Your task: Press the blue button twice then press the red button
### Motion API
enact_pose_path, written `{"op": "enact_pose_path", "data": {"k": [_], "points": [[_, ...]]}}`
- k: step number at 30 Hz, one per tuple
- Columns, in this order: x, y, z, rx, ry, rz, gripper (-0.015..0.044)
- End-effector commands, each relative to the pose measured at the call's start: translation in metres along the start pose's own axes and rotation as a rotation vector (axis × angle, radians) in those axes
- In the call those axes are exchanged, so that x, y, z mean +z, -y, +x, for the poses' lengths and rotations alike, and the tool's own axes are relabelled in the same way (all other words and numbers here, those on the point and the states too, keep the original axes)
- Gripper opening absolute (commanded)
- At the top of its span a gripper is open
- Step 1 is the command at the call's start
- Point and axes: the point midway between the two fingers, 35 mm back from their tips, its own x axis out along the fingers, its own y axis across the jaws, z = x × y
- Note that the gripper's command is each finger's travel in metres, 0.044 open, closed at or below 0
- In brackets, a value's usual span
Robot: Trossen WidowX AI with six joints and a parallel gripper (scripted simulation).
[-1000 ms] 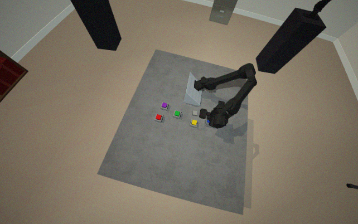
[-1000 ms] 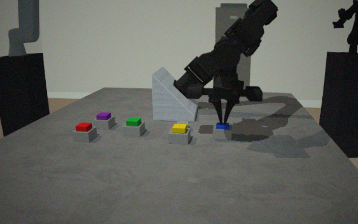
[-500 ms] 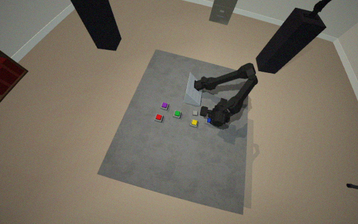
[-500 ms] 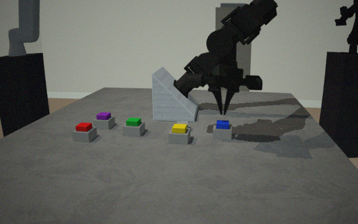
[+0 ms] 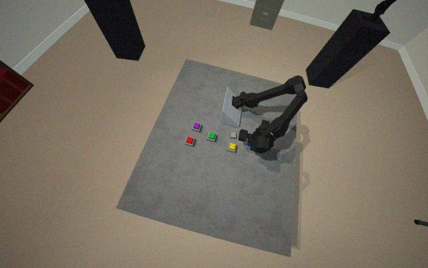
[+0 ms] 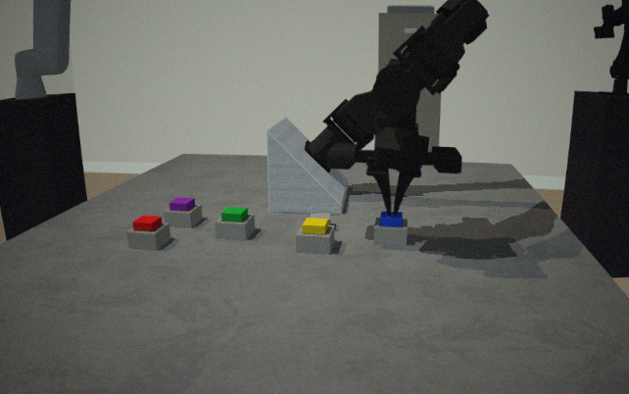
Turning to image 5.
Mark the green button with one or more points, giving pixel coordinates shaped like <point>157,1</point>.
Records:
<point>211,137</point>

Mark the purple button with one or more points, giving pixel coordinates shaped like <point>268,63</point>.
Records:
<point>196,127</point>

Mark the yellow button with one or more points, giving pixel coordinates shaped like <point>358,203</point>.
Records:
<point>231,147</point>

